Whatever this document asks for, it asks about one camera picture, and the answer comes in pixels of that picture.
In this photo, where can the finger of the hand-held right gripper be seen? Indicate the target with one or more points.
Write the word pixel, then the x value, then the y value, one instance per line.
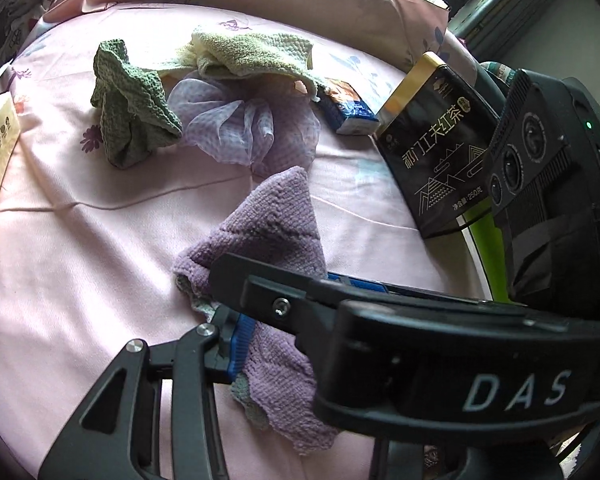
pixel 365 284
pixel 270 290

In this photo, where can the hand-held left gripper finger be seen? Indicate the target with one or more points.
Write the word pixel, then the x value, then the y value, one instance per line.
pixel 237 350

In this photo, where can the purple towel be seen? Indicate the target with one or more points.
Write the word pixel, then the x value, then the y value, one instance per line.
pixel 275 220

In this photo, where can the blue and orange tissue pack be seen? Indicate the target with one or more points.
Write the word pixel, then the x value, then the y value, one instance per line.
pixel 352 110

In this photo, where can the green cardboard box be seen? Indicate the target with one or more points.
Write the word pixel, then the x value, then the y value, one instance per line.
pixel 482 250

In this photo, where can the black and gold tin box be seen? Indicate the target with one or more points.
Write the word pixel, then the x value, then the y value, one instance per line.
pixel 430 160

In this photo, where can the light purple mesh pouf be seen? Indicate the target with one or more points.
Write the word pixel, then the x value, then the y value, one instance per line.
pixel 220 125

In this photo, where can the pink printed bed sheet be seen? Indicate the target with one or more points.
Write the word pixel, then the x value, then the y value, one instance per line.
pixel 80 260

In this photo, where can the green knit cloth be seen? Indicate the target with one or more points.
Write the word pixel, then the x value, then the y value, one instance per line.
pixel 125 110

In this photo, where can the cream waffle towel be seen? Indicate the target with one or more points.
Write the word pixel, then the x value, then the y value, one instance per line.
pixel 250 47

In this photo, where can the pale yellow cloth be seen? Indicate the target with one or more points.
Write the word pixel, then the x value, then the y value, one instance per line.
pixel 182 55

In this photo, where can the striped cushion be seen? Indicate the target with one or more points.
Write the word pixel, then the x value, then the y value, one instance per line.
pixel 497 71

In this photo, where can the pink leaf-print pillow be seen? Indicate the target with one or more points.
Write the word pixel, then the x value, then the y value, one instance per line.
pixel 305 0

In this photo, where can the grey curtain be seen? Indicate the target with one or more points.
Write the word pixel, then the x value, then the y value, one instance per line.
pixel 520 5

